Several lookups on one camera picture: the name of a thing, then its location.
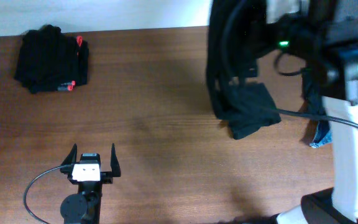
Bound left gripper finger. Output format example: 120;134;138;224
110;143;121;177
61;144;77;166

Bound black trousers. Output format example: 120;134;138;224
206;0;281;140

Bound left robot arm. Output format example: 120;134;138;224
60;144;121;224

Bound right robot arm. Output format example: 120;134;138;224
267;1;358;223

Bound folded black clothes stack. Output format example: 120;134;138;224
14;25;90;94

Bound blue denim jeans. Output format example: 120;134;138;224
310;121;332;148

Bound left black cable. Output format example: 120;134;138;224
23;165;71;224

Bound black cable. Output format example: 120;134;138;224
221;0;358;146
23;165;71;224

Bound right black cable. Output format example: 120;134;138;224
221;0;358;146

